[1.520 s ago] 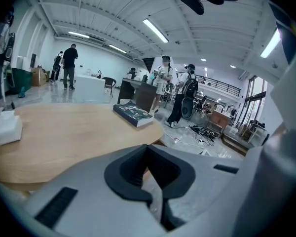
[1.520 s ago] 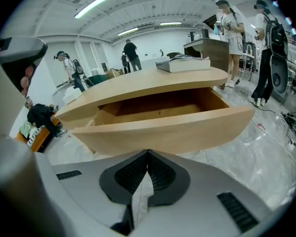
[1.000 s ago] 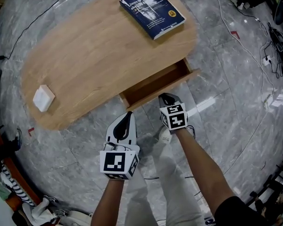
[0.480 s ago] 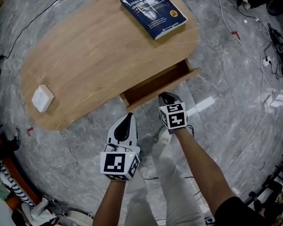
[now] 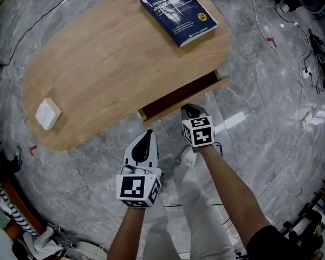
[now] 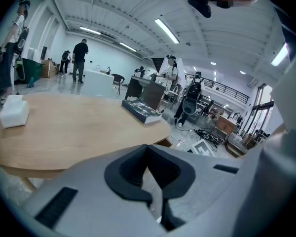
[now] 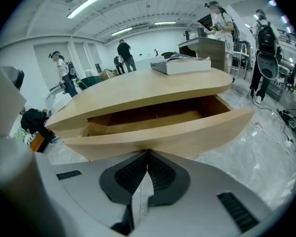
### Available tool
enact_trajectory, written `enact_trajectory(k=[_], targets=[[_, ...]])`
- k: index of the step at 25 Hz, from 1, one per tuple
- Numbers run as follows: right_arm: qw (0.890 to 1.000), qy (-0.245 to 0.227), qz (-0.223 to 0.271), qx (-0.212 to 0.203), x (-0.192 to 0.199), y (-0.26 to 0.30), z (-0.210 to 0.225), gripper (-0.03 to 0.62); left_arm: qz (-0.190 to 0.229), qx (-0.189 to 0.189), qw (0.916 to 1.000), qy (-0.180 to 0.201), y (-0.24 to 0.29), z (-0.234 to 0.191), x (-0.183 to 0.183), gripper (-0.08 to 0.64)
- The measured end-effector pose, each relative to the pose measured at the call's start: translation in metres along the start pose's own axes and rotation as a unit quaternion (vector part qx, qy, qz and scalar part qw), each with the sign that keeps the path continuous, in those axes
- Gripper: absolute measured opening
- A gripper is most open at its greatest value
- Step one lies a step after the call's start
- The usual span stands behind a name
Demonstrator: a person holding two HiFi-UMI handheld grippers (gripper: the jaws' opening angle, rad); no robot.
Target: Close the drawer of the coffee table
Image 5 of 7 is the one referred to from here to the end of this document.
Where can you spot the person's right forearm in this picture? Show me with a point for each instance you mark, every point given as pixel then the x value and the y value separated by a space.
pixel 233 194

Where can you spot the striped black white garment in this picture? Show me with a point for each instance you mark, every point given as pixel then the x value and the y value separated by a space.
pixel 9 210

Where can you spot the orange sofa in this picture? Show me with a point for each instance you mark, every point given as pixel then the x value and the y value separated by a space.
pixel 24 207

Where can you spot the person's light grey trousers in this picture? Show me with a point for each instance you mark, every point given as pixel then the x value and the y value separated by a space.
pixel 195 213

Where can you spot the white power strip with plugs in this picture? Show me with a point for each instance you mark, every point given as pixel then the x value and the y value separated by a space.
pixel 306 73

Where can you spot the pile of white clothes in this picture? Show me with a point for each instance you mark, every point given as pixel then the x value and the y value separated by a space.
pixel 43 244

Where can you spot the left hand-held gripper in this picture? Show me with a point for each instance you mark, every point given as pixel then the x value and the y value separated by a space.
pixel 130 189

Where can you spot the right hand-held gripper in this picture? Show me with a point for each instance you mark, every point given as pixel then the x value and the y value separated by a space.
pixel 199 134

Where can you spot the small white box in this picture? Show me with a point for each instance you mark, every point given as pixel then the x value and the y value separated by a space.
pixel 47 114

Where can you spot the wooden coffee table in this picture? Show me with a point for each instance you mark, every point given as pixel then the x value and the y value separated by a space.
pixel 111 64

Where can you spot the person's left forearm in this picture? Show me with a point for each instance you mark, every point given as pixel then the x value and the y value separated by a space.
pixel 127 231

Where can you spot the black tripod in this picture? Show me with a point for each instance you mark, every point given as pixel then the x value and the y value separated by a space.
pixel 308 213

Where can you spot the dark blue book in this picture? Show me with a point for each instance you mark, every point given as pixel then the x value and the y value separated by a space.
pixel 178 12

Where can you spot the person's white shoe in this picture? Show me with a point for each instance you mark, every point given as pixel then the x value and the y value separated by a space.
pixel 189 158

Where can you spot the person's dark shirt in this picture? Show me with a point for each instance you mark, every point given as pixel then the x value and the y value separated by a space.
pixel 273 245

